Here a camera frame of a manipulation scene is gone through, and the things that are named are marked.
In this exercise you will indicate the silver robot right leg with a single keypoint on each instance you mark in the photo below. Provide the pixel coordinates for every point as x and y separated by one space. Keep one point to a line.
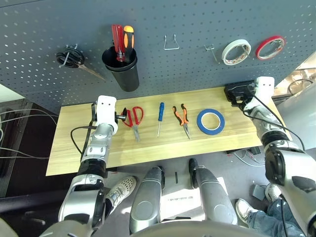
212 192

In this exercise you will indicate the blue jeans leg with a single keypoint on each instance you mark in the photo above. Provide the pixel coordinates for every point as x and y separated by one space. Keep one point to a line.
274 217

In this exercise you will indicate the silver metal peg hook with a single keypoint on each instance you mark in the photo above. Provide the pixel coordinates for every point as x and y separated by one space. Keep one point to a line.
245 52
215 57
277 44
64 60

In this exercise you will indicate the grey foot pedal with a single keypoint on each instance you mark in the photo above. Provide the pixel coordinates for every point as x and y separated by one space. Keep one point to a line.
258 191

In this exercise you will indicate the orange black pliers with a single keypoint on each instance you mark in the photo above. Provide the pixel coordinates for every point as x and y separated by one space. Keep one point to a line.
184 118

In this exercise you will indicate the black floor tape strip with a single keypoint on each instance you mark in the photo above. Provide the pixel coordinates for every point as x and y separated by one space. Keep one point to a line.
176 177

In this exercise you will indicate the white tape roll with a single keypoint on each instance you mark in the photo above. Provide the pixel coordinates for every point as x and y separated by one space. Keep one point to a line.
237 42

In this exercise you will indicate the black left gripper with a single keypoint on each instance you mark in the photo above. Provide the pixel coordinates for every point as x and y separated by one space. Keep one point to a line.
119 117

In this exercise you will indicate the white machine housing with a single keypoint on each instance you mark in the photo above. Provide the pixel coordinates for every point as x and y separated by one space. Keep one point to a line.
301 111

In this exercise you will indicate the silver robot leg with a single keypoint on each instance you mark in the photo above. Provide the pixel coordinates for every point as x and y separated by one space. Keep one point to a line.
212 192
145 197

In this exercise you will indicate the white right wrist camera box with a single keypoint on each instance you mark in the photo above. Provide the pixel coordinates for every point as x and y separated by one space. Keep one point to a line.
265 89

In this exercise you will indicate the red tape roll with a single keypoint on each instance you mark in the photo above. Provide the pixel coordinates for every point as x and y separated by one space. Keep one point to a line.
271 37

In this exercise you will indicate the black cup holder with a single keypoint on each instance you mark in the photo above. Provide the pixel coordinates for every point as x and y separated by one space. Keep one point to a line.
126 76

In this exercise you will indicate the white perforated sneaker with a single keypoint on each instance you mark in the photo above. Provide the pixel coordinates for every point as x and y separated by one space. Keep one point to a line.
123 185

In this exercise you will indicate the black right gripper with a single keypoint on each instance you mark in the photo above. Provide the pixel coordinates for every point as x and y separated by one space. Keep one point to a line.
251 100

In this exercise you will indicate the grey pegboard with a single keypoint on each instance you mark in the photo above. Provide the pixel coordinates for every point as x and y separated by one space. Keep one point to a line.
172 19

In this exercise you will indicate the blue tape roll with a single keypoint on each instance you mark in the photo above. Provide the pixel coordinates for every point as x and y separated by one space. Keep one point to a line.
211 132

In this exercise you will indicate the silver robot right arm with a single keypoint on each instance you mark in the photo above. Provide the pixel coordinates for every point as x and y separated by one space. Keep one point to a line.
288 168

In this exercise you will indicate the white paper sheet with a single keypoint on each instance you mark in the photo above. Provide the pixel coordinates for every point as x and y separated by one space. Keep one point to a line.
180 202

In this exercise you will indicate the white grey sneaker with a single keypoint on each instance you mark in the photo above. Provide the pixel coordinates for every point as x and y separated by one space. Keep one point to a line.
272 192
243 208

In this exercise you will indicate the silver robot left leg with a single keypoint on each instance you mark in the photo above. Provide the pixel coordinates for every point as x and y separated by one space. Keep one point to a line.
145 197

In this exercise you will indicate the grey robot torso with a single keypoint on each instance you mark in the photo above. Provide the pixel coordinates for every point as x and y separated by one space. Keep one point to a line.
192 230

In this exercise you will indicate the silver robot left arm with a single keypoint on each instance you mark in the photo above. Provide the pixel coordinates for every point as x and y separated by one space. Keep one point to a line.
98 140

